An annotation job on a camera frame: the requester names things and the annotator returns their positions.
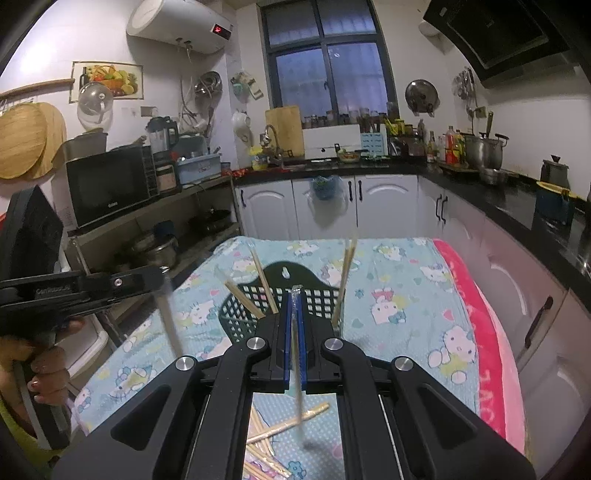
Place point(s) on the dark framed window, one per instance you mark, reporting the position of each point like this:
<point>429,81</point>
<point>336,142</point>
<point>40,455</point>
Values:
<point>323,69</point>

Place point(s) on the hanging small steel utensils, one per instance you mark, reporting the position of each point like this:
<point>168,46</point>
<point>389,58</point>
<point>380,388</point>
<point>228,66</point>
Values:
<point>465,90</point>

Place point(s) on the fruit wall poster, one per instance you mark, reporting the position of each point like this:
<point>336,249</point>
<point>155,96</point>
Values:
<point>124,81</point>

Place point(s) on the blue pot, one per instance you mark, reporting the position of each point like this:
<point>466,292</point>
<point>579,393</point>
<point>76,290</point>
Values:
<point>554,205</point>

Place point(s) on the wooden cutting board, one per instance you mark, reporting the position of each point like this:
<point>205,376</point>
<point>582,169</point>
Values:
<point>286,131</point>

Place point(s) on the black range hood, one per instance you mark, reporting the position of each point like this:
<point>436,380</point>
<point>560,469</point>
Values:
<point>503,32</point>

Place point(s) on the steel cooking pot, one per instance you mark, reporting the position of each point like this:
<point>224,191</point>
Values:
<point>154,251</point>

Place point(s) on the pink blanket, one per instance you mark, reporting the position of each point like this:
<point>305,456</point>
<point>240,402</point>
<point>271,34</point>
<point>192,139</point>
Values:
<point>485,350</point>

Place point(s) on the group of wooden chopsticks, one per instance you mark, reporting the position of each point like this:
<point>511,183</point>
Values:
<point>268,431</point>

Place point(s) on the black microwave oven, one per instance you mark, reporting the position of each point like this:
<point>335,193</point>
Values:
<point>106,189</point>

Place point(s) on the bowl of food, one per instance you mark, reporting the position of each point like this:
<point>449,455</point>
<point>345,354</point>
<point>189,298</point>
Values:
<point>348,156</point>

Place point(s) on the wooden rolling pin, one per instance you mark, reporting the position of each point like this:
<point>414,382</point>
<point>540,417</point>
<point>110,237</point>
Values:
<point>37,87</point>

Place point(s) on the light blue utensil holder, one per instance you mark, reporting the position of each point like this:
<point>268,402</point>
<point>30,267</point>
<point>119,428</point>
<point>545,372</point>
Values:
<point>373,144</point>

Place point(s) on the steel pot lid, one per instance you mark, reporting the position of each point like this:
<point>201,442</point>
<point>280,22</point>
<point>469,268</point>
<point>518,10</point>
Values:
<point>421,96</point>

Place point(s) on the steel faucet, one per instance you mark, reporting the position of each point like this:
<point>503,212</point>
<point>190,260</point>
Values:
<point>272,152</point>

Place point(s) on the yellow lid jar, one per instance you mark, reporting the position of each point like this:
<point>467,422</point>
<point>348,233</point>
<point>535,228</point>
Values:
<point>258,159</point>

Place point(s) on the white plastic drawer unit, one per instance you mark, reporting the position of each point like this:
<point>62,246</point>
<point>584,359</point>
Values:
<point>92,344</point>

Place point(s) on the hanging steel colander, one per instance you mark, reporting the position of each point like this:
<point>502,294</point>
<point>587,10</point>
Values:
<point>207,84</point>

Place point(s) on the grey plastic container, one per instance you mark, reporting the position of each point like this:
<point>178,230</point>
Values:
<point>85,146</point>

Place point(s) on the wooden chopstick pair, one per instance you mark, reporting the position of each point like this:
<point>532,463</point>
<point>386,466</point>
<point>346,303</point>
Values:
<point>244,300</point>
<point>344,290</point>
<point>343,267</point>
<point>264,279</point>
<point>295,304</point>
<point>170,318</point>

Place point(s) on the row of condiment bottles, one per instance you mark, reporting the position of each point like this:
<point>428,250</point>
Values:
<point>450,150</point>

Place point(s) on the glass pot lid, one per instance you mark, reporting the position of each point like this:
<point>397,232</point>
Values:
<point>94,106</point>

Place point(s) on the black wok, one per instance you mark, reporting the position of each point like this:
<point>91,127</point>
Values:
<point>210,219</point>

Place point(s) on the black kitchen countertop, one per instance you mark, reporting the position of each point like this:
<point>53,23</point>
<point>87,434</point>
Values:
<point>508,203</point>

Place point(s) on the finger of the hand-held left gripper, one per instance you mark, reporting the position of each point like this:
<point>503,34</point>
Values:
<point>134,282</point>

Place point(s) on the cartoon cat printed blanket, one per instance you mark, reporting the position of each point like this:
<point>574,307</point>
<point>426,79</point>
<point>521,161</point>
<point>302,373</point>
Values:
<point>401,286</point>

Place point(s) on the person's left hand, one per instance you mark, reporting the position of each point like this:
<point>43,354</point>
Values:
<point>48,374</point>

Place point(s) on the metal shelf rack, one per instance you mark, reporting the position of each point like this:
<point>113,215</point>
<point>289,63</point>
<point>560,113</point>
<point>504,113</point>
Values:
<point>194,188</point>

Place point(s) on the green plastic utensil basket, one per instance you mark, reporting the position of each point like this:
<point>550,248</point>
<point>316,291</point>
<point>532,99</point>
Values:
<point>302,276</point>

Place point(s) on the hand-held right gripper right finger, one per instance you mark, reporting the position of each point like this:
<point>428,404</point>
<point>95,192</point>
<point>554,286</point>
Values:
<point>303,360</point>

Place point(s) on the hanging white green kitchen tools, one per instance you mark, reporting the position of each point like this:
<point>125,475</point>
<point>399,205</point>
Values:
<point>247,86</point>

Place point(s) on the row of spice jars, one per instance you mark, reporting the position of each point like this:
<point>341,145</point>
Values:
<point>341,119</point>

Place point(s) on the white water heater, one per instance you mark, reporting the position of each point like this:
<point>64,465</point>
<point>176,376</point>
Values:
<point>175,23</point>

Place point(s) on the steel stock pot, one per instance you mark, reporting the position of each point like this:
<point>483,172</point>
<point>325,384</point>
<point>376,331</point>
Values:
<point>485,152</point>

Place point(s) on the wall socket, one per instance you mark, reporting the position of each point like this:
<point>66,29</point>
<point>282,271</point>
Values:
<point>481,112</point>
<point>148,110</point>

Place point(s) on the person's yellow shirt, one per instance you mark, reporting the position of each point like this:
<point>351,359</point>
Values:
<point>18,443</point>

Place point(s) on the black blender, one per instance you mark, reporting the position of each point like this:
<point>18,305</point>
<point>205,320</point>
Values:
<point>161,136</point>

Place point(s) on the round bamboo tray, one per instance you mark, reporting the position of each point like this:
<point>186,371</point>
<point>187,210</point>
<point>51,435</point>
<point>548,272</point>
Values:
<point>56,138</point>
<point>21,143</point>

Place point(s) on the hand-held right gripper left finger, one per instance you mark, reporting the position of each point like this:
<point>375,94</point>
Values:
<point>288,360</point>

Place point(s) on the blue plastic dish basin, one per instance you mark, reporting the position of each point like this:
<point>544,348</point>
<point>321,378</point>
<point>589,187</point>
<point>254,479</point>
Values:
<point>198,170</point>

